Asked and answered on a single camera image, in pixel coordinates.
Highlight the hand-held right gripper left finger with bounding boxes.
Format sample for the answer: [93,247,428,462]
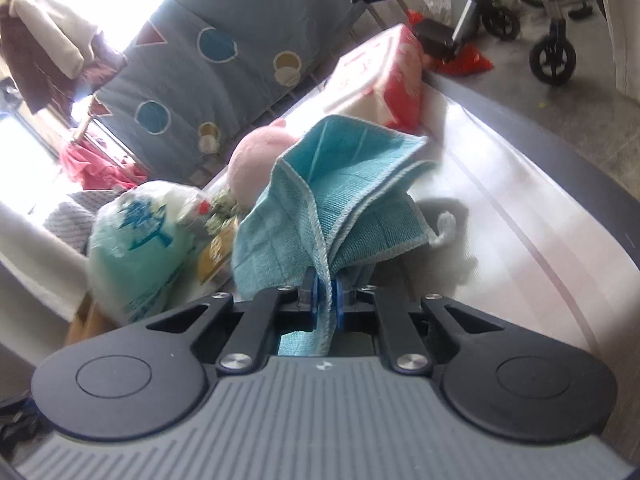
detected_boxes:
[145,266,321,376]

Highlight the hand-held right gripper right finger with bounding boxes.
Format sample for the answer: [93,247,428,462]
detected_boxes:
[332,271,506,376]

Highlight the teal towel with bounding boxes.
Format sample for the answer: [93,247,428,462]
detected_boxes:
[231,115,457,356]

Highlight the pink plush toy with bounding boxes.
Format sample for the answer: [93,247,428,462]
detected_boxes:
[227,120,301,211]

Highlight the brown cardboard box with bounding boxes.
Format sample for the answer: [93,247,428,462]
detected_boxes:
[65,292,126,346]

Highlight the small yellow carton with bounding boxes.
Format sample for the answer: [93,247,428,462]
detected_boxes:
[197,220,241,283]

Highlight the floral patterned packet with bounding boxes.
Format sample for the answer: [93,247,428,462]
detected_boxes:
[177,187,238,236]

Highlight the white green plastic bag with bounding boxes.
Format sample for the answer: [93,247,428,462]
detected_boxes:
[87,180,211,326]

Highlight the printed plastic tablecloth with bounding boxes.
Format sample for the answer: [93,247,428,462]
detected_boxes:
[197,67,640,441]

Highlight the grey patterned blanket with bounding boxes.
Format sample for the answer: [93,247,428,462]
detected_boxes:
[92,0,381,191]

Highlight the red white tissue pack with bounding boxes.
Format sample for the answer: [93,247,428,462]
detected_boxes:
[322,24,426,133]

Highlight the pink hanging garment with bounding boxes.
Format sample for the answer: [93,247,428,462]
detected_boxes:
[59,140,151,191]

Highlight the polka dot cloth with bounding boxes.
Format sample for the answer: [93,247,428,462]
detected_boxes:
[42,190,108,256]

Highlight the red plastic bag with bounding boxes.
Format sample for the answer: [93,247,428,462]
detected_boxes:
[405,9,495,79]

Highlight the wheelchair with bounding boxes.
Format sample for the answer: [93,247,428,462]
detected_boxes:
[414,0,608,86]

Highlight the dark hanging clothes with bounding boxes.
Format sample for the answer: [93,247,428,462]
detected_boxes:
[0,7,126,113]

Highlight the white hanging garment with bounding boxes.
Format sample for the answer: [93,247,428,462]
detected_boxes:
[10,0,86,78]

